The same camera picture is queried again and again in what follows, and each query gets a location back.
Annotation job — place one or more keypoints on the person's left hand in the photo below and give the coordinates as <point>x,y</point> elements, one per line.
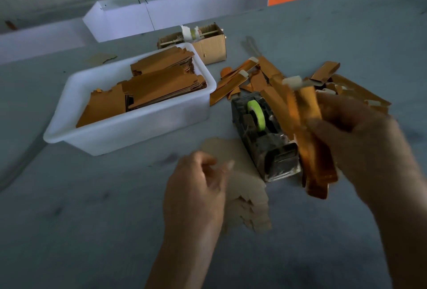
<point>193,202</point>

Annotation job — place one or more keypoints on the person's right hand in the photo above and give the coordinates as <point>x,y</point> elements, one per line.
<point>363,149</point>

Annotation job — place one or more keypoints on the pile of beige blanks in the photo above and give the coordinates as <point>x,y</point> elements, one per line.
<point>247,189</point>

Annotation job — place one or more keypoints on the gold box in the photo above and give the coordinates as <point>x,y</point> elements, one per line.
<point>308,159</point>

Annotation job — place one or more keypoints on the pile of gold boxes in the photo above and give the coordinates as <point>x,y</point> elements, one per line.
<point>267,75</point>

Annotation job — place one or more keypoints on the gold cartons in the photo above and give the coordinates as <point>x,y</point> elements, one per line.
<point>163,84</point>

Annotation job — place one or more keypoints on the person's right forearm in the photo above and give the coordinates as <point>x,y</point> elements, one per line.
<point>404,239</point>

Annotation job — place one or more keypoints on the person's left forearm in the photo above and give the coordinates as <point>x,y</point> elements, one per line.
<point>183,271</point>

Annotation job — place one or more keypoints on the black tape dispenser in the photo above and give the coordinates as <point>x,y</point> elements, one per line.
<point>273,155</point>

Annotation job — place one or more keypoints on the white plastic bin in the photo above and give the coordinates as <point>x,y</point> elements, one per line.
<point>130,132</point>

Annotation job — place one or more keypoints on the green tape roll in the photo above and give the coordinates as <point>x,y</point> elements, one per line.
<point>257,113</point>

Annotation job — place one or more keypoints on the small cardboard box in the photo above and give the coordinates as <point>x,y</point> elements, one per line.
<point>213,49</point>

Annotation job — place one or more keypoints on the small brown object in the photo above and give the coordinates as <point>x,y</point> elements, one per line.
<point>11,25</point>

